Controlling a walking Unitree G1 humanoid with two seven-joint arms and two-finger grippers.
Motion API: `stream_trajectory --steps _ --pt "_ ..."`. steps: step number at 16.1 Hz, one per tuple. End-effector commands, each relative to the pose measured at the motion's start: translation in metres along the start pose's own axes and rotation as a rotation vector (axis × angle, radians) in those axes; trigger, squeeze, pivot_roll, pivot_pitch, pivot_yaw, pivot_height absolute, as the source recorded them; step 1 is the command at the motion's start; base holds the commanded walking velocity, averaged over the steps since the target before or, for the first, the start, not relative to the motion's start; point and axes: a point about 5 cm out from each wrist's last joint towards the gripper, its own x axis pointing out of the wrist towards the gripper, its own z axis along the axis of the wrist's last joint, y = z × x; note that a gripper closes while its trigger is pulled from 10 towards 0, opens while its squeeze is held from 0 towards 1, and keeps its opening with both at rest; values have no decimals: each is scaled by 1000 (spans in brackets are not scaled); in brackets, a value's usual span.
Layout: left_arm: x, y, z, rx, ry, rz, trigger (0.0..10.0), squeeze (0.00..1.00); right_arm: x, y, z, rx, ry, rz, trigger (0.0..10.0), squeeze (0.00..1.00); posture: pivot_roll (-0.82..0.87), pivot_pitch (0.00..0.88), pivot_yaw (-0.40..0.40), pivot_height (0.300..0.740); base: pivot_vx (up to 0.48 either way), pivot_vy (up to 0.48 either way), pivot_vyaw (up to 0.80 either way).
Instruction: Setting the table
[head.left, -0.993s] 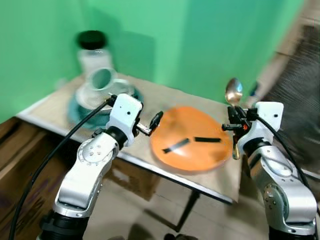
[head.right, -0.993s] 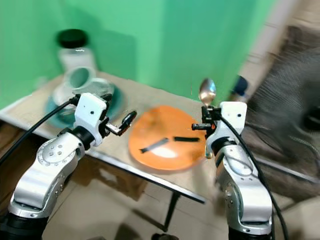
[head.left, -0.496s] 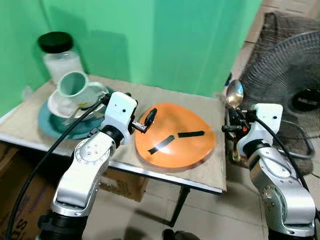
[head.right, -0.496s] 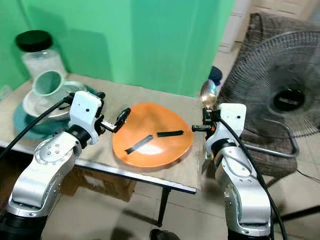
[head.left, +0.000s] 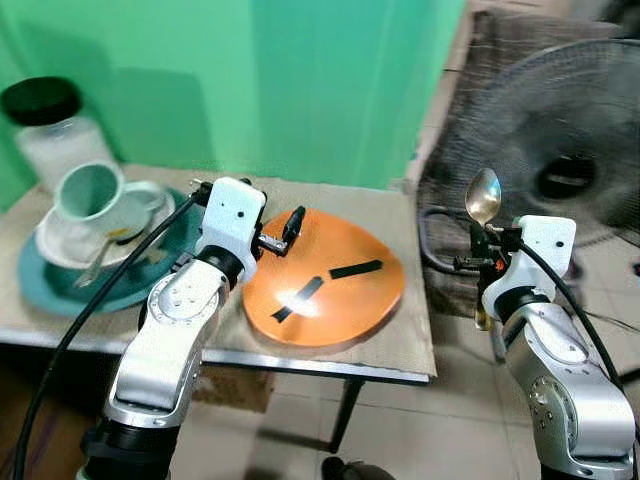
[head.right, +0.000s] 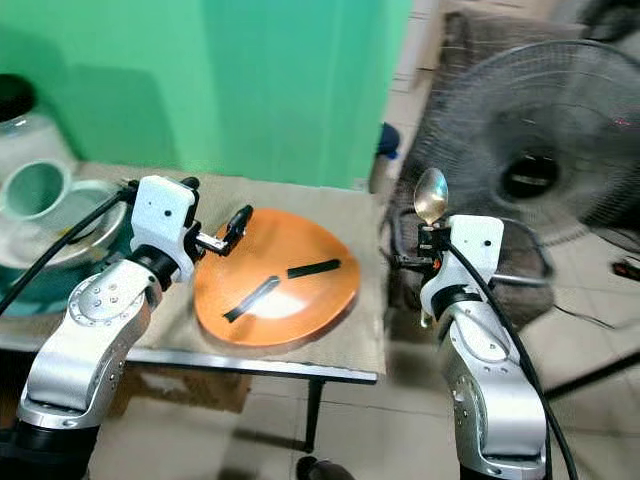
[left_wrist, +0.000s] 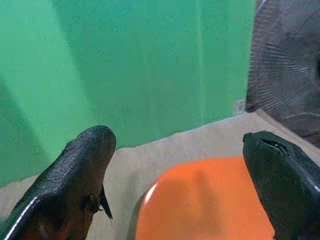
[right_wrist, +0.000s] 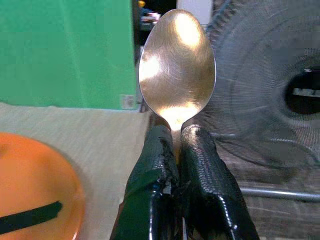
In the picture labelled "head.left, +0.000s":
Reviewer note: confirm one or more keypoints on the metal spoon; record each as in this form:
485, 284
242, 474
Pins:
484, 197

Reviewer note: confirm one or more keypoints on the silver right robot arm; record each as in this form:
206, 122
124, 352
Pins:
560, 380

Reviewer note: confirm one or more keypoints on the long black strip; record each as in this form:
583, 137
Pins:
300, 298

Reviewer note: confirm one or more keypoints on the short black strip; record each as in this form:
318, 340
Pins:
356, 269

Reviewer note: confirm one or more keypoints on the orange plate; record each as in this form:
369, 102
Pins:
340, 300

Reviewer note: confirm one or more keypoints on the beige woven table mat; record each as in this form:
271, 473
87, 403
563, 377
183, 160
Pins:
410, 335

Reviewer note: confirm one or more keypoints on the green backdrop screen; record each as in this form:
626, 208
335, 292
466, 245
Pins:
300, 90

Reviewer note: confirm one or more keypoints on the black standing fan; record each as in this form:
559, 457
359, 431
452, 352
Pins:
560, 110

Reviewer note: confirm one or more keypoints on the brown cardboard box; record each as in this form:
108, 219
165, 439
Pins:
235, 388

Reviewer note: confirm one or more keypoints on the metal fork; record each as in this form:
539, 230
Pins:
100, 262

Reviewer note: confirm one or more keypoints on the pale green mug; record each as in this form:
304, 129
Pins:
90, 195

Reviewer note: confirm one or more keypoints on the white bowl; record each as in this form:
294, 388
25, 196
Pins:
70, 245

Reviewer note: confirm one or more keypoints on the teal plate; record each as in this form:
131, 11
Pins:
60, 285

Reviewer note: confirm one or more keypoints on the glass jar with black lid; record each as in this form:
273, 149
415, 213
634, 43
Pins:
60, 140

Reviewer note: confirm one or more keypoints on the black robot foot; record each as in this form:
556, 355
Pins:
355, 470

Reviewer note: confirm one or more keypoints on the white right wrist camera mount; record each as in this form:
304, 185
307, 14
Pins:
545, 245

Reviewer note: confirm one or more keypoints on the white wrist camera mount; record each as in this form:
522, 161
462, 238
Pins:
545, 245
232, 215

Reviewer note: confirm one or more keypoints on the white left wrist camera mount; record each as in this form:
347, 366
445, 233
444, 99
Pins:
232, 215

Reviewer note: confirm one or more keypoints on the metal frame table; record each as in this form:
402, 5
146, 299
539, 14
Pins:
300, 362

